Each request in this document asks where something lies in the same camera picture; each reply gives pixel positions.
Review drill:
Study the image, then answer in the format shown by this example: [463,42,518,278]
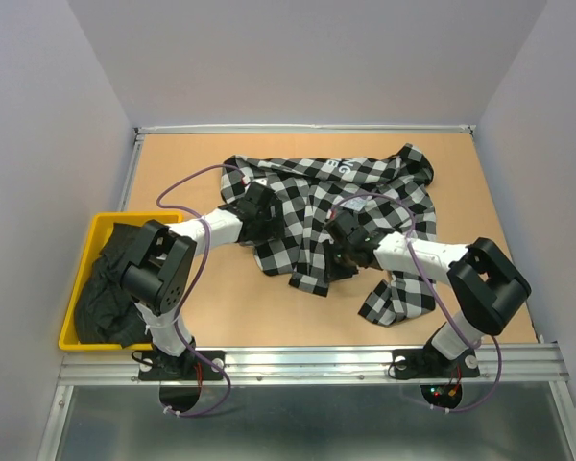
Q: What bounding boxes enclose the black white checkered shirt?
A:
[220,144,437,297]

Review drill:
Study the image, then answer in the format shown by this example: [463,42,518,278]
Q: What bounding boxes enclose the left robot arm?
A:
[118,182,283,378]

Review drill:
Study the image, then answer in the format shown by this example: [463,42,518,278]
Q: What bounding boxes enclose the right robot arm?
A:
[325,210,532,379]

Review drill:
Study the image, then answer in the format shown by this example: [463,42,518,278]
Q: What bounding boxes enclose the dark shirt in bin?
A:
[74,223,151,348]

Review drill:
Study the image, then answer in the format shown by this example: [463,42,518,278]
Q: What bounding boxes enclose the yellow plastic bin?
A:
[58,211,183,352]

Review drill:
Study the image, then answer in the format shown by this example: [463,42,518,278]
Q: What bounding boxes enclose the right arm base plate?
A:
[387,348,480,380]

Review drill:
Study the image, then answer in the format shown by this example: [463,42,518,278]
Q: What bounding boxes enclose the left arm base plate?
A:
[131,350,223,382]

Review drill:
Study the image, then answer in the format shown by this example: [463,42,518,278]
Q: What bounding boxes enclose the aluminium front rail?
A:
[58,344,569,387]

